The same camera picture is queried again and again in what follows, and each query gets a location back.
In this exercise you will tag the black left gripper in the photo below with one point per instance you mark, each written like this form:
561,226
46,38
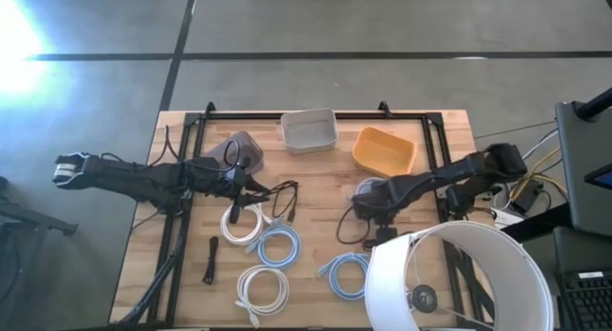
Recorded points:
235,178

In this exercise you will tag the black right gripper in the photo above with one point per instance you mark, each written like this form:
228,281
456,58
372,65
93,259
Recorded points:
378,202

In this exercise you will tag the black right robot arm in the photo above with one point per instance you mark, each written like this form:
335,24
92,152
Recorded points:
459,170

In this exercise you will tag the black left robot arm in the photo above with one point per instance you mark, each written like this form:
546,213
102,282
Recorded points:
134,175

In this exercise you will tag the small black usb plug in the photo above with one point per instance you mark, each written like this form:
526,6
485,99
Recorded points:
234,214

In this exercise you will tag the clear grey plastic bin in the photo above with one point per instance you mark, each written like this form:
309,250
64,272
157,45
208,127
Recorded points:
248,149

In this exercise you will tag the white round lamp shade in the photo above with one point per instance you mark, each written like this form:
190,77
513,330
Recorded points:
382,283

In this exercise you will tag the white plastic bin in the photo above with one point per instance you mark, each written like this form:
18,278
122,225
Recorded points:
308,130

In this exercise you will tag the yellow plastic bin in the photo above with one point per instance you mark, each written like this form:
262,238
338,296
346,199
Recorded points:
382,151

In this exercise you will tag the white power strip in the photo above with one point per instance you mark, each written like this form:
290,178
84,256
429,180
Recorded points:
507,218

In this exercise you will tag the black power box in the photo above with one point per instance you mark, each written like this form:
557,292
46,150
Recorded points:
526,197

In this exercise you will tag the dark grey monitor back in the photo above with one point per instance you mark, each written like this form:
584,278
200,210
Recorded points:
585,178

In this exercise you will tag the black keyboard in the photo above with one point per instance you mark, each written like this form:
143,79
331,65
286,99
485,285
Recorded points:
588,302

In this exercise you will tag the black tripod leg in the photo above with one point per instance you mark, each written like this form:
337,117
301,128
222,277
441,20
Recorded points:
33,218

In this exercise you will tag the black metal rig frame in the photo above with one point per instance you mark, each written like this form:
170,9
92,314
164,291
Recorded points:
311,116

